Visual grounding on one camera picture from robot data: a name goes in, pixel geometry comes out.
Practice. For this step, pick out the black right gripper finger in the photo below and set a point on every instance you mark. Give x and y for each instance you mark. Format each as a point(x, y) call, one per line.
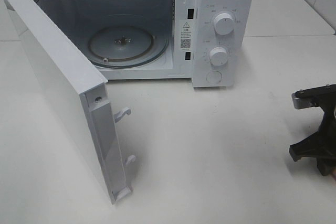
point(319, 147)
point(323, 97)

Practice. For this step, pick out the upper white power knob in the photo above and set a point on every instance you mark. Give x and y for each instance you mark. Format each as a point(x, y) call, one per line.
point(224, 23)

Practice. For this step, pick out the white microwave oven body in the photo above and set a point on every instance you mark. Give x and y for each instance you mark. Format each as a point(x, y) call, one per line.
point(187, 23)

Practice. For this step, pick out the round door release button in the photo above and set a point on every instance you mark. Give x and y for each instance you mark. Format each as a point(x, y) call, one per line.
point(214, 77)

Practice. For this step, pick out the white microwave door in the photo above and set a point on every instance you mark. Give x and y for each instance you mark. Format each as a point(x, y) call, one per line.
point(76, 91)

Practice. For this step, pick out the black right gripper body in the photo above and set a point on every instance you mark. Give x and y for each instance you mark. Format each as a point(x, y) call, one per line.
point(327, 127)

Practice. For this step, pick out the glass microwave turntable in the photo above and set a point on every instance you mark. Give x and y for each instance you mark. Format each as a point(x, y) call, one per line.
point(120, 47)

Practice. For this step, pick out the lower white timer knob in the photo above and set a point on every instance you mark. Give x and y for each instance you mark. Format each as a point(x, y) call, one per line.
point(218, 56)

